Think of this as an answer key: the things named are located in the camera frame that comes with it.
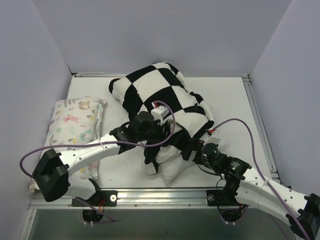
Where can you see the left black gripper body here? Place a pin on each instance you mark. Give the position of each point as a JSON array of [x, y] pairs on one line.
[[164, 129]]

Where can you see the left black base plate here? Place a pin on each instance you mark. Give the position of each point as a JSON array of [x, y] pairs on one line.
[[100, 198]]

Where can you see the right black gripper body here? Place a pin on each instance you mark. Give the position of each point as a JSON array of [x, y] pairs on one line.
[[191, 145]]

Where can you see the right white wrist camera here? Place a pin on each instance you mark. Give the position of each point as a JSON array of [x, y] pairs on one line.
[[213, 137]]

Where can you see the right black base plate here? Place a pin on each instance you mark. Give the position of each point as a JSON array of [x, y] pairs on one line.
[[218, 198]]

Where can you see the right aluminium rail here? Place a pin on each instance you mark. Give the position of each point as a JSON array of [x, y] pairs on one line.
[[261, 128]]

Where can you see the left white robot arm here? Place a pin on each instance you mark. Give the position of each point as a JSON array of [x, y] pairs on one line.
[[54, 174]]

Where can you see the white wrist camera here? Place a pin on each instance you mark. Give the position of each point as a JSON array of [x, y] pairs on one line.
[[213, 137], [159, 113]]

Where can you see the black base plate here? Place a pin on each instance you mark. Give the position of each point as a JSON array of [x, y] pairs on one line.
[[218, 198], [100, 198]]

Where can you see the floral patterned pillow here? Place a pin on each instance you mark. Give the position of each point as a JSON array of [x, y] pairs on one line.
[[76, 121]]

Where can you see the white pillow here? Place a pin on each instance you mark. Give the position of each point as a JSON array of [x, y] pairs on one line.
[[172, 165]]

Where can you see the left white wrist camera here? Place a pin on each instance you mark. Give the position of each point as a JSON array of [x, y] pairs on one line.
[[159, 113]]

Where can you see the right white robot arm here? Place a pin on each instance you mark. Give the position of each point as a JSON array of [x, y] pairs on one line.
[[245, 186]]

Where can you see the black white checkered pillowcase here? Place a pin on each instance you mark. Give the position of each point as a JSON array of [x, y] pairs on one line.
[[157, 84]]

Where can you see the front aluminium rail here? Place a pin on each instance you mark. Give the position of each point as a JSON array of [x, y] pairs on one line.
[[168, 197]]

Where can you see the aluminium rail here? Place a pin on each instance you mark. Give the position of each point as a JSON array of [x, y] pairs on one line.
[[168, 197], [261, 128]]

